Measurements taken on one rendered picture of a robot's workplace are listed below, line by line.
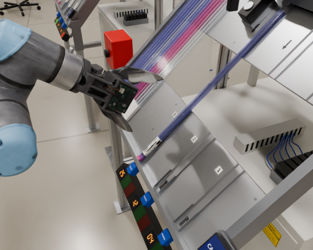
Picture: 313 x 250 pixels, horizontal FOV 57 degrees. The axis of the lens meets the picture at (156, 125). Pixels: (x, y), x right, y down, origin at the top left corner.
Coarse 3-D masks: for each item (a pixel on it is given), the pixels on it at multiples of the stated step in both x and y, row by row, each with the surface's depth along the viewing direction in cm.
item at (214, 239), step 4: (216, 236) 52; (212, 240) 52; (216, 240) 51; (208, 244) 52; (212, 244) 51; (216, 244) 51; (220, 244) 50; (200, 248) 53; (204, 248) 52; (208, 248) 52; (212, 248) 51; (216, 248) 51; (220, 248) 50; (224, 248) 50
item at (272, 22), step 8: (280, 16) 68; (272, 24) 68; (264, 32) 69; (256, 40) 69; (248, 48) 69; (240, 56) 70; (232, 64) 70; (224, 72) 71; (216, 80) 71; (208, 88) 72; (200, 96) 73; (192, 104) 73; (184, 112) 74; (176, 120) 75; (168, 128) 75; (160, 136) 76
